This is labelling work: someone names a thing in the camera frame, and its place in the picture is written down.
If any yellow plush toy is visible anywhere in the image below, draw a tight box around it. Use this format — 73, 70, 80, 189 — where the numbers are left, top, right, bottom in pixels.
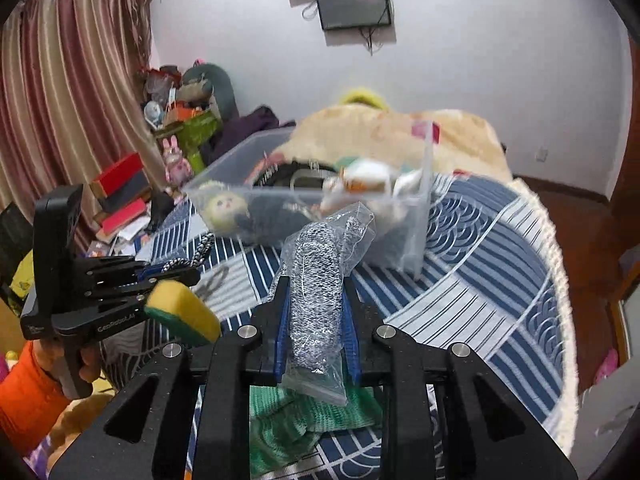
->
339, 87, 392, 112

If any blue striped bedsheet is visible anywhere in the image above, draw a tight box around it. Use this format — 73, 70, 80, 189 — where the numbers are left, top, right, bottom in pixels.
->
134, 172, 568, 480

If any beige fleece blanket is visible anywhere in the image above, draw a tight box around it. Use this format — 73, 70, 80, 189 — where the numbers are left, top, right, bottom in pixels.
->
277, 105, 514, 182

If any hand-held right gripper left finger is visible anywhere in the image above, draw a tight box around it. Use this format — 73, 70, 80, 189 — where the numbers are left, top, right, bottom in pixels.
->
49, 276, 292, 480

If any small black wall monitor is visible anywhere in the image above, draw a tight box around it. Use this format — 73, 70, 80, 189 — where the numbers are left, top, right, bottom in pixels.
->
314, 0, 393, 31

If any brown plush toy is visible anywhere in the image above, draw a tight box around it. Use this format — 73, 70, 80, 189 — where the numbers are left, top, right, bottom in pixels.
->
49, 391, 117, 452

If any dark purple cloth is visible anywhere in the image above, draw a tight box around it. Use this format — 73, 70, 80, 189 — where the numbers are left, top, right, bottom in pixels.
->
200, 105, 297, 162

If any green knitted cloth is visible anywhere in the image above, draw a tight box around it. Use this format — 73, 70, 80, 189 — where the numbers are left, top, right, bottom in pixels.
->
248, 384, 384, 479

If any black bag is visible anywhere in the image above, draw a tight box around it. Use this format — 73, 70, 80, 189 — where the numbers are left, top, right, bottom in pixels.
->
246, 159, 327, 243

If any small blonde doll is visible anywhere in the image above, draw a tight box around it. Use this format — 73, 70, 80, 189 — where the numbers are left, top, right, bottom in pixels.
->
199, 181, 252, 237

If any white orange plush toy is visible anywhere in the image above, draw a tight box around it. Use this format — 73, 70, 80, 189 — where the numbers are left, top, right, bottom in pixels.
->
319, 157, 425, 217

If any clear plastic storage box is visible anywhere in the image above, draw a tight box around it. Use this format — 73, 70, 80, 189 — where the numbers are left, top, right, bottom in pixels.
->
182, 121, 435, 279

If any grey plush toy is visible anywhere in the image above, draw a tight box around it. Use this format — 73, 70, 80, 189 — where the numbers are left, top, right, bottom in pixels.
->
181, 62, 240, 122

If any red black box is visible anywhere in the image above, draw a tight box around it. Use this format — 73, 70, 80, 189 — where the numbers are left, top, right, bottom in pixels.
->
90, 152, 152, 202

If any white box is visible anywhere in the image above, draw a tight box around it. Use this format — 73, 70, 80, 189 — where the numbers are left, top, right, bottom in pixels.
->
576, 355, 640, 462

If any wooden cabinet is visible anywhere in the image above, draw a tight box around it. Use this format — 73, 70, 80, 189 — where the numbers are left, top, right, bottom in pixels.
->
604, 245, 640, 363

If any person's left hand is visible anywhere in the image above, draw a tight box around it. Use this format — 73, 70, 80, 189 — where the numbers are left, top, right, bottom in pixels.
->
75, 344, 104, 386

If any bagged speckled yarn roll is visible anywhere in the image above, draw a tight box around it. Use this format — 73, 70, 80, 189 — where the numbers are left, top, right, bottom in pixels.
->
277, 201, 376, 407

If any green cardboard box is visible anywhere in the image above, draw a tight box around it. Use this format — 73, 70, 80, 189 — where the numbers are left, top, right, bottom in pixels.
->
174, 110, 222, 172

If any person's left forearm orange sleeve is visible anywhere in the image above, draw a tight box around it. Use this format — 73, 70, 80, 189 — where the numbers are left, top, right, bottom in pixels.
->
0, 341, 71, 457

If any pink bunny toy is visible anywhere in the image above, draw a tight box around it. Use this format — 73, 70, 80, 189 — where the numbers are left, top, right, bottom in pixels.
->
162, 136, 194, 187

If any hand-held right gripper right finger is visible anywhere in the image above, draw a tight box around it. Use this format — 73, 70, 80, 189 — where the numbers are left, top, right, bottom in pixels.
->
341, 276, 577, 480

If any red book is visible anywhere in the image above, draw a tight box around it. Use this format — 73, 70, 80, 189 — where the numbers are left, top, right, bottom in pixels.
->
95, 199, 150, 235

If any black white speckled cord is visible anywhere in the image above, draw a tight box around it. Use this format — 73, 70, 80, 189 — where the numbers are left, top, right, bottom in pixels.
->
159, 232, 216, 275

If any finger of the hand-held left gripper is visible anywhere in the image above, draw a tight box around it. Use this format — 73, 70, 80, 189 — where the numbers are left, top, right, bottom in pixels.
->
84, 255, 202, 295
84, 290, 152, 322

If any striped pink beige curtain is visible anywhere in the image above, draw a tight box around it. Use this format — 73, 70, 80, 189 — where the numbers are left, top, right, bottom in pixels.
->
0, 0, 167, 243

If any yellow green sponge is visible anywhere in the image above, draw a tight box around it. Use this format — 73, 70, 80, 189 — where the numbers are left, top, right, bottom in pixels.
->
144, 281, 222, 347

